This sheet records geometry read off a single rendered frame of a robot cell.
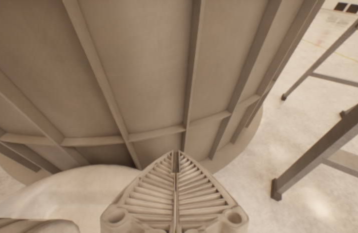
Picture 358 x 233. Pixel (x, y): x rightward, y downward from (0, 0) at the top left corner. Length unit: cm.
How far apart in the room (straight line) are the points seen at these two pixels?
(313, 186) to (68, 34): 116
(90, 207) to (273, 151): 98
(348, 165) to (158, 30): 77
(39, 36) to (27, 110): 19
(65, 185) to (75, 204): 6
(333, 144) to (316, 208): 41
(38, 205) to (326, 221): 111
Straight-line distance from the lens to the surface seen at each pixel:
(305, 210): 99
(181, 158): 17
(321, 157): 76
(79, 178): 50
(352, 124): 72
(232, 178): 86
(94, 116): 42
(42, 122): 49
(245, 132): 105
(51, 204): 56
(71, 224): 24
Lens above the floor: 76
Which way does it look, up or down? 46 degrees down
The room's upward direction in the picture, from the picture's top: 3 degrees clockwise
